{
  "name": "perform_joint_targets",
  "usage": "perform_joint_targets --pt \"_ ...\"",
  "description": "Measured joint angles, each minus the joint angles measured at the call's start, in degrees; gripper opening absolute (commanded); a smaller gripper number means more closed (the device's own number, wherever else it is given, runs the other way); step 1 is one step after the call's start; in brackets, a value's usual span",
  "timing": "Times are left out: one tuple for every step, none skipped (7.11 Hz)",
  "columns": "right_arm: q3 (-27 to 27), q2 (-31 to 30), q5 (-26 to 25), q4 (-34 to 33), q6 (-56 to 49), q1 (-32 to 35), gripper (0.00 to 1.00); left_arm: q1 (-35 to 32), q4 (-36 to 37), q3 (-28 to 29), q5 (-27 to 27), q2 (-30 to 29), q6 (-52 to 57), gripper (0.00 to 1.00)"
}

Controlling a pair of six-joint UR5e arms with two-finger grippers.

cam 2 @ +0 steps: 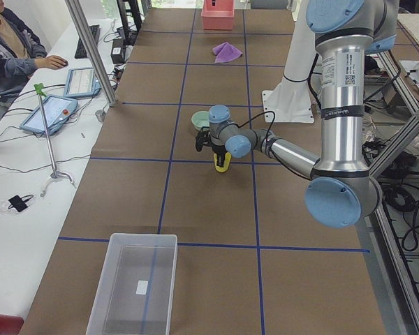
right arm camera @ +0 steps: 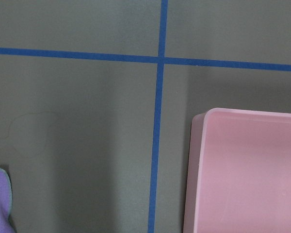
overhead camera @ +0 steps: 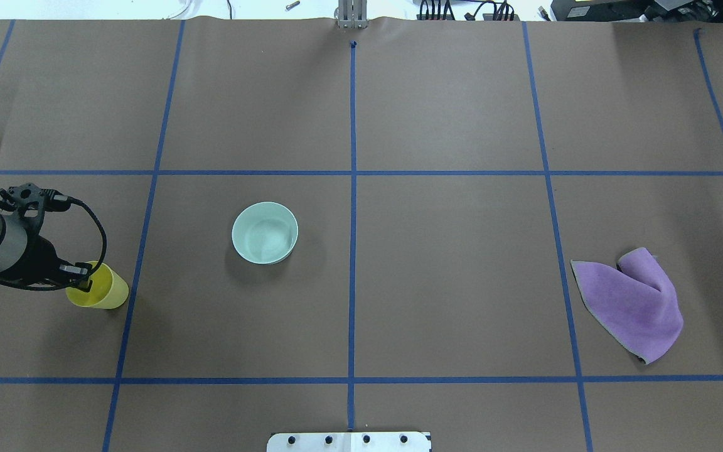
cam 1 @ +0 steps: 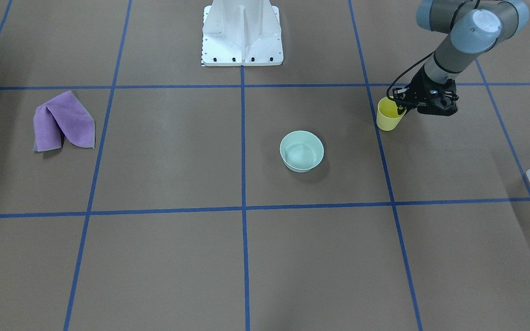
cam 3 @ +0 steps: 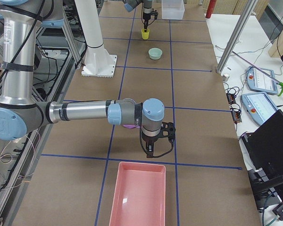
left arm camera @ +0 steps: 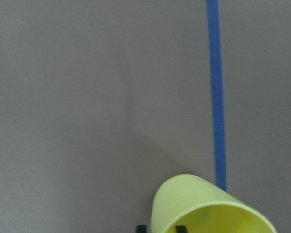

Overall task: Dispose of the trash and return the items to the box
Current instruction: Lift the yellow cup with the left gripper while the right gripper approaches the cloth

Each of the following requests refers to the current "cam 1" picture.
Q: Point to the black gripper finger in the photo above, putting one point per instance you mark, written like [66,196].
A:
[403,107]
[398,92]

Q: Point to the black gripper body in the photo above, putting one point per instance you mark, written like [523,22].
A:
[418,88]

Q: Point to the yellow plastic cup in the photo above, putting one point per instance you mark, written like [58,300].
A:
[388,114]

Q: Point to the purple cloth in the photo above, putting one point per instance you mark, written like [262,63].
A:
[63,116]

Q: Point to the mint green bowl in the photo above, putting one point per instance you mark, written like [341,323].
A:
[301,151]

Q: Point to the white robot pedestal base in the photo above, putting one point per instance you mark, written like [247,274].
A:
[241,33]

